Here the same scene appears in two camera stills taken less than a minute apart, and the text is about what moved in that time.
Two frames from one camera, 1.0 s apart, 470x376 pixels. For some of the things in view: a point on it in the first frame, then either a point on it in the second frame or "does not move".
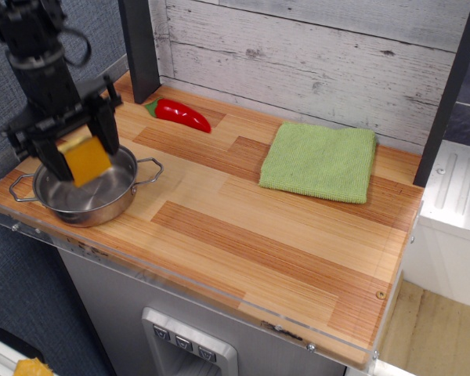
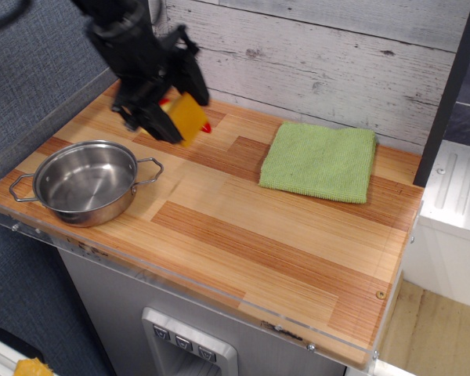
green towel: [330, 161] does not move
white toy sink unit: [447, 248] does not move
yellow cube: [86, 159] to [189, 117]
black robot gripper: [53, 102] to [147, 65]
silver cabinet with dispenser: [144, 327] does not move
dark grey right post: [452, 90] does not move
